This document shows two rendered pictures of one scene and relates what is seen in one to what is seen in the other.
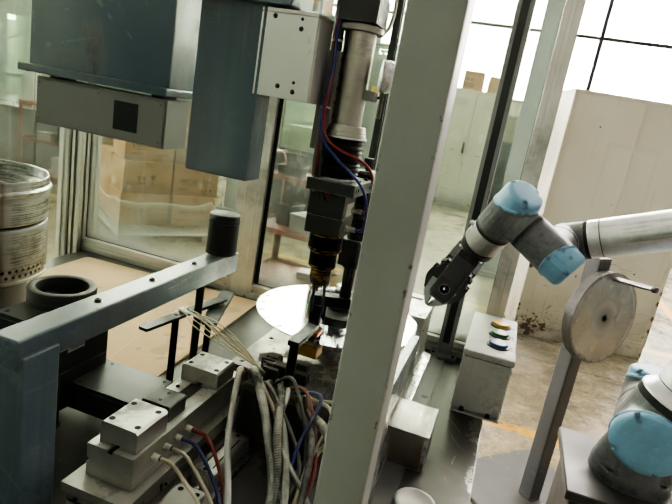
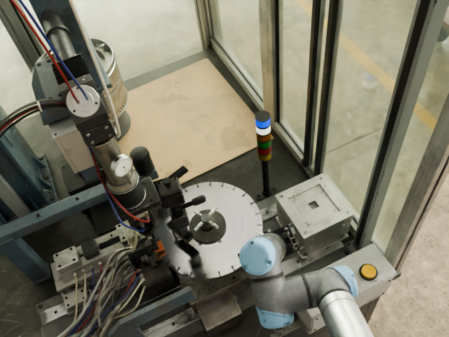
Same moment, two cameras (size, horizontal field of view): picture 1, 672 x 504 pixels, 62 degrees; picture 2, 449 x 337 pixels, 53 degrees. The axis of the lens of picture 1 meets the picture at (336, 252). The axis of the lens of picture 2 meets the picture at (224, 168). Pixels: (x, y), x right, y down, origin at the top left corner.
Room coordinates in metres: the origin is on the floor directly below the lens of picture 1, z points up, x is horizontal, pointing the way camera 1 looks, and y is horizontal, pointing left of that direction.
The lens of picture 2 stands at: (0.76, -0.65, 2.13)
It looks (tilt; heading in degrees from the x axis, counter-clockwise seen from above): 53 degrees down; 57
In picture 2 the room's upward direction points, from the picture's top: 10 degrees counter-clockwise
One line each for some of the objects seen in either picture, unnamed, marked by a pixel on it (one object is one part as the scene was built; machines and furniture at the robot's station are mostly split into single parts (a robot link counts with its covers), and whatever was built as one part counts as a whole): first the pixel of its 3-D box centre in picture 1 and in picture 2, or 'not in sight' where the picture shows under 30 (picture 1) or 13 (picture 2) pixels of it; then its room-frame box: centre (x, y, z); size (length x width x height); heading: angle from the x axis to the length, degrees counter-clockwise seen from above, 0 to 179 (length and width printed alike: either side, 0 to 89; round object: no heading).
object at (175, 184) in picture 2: (359, 214); (174, 202); (1.00, -0.03, 1.17); 0.06 x 0.05 x 0.20; 155
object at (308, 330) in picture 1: (302, 349); (147, 255); (0.89, 0.03, 0.95); 0.10 x 0.03 x 0.07; 164
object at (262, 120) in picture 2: not in sight; (262, 119); (1.37, 0.03, 1.14); 0.05 x 0.04 x 0.03; 74
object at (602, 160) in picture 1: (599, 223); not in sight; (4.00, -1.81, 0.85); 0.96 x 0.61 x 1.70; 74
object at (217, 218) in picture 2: (339, 308); (207, 224); (1.08, -0.03, 0.96); 0.11 x 0.11 x 0.03
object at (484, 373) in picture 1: (485, 362); (341, 289); (1.26, -0.40, 0.82); 0.28 x 0.11 x 0.15; 164
